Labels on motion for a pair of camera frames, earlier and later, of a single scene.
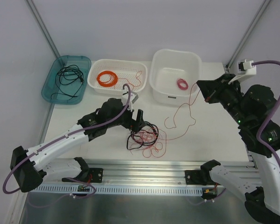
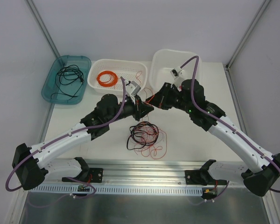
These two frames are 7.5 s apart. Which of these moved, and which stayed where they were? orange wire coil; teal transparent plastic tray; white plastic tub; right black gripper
Moved: right black gripper
Stayed: orange wire coil; white plastic tub; teal transparent plastic tray
